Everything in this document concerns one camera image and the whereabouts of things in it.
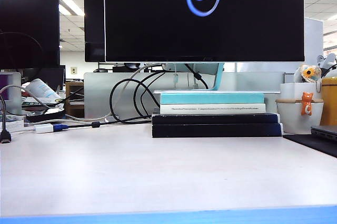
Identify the teal book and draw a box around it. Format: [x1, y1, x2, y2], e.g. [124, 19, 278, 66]
[160, 92, 265, 105]

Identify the thin black cable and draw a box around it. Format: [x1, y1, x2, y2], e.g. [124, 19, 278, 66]
[133, 70, 169, 119]

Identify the black monitor white frame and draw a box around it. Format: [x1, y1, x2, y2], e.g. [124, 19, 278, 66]
[83, 0, 106, 63]

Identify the silver framed purple screen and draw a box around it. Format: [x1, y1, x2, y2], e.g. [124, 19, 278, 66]
[0, 72, 22, 115]

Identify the white adapter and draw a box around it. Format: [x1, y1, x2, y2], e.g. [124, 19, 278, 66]
[25, 123, 55, 134]

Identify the black HDMI cable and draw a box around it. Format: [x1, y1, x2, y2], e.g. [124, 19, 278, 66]
[0, 93, 13, 145]

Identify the white printed bottle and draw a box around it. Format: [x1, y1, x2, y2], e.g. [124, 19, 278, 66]
[26, 78, 63, 101]

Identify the printed magazine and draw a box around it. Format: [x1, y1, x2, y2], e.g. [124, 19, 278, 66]
[21, 96, 65, 109]

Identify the white partition panel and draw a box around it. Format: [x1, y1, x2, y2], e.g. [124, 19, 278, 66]
[304, 17, 324, 64]

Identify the white paper box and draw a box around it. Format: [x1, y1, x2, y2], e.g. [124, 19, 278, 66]
[0, 115, 26, 133]

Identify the white book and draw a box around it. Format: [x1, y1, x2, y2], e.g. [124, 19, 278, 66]
[159, 103, 267, 115]

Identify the white cup cork lid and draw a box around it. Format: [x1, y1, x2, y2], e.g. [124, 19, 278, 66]
[275, 98, 324, 134]

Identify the black desk mat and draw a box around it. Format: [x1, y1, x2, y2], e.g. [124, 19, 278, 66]
[283, 133, 337, 158]

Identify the white tall container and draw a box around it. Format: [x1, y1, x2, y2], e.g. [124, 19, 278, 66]
[279, 82, 322, 101]

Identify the white desk gadget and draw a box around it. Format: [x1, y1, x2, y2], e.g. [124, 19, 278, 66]
[317, 53, 337, 72]

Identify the black dish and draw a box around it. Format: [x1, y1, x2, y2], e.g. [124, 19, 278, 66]
[25, 108, 66, 123]

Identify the orange cat figurine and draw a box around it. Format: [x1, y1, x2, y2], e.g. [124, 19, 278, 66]
[301, 91, 314, 116]

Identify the sunflower plush toy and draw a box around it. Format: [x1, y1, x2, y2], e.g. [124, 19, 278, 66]
[293, 63, 323, 93]

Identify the black AOC monitor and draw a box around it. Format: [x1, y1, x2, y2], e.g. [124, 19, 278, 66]
[104, 0, 305, 63]

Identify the black cable blue plug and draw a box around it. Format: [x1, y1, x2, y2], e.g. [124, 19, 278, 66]
[53, 70, 169, 132]

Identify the grey curved cable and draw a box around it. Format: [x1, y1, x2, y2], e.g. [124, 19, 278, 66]
[0, 84, 51, 110]

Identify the yellow tin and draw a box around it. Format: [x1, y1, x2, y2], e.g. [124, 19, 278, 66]
[320, 76, 337, 126]

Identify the dark background monitor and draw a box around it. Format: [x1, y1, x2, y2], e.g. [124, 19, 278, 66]
[22, 65, 66, 92]

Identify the black glossy monitor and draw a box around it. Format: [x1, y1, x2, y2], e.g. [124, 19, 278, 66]
[0, 0, 61, 70]

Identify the black power cable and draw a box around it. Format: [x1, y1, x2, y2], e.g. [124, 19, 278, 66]
[184, 63, 209, 90]

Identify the wooden cabinet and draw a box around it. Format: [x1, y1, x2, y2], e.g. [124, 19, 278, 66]
[65, 81, 85, 118]

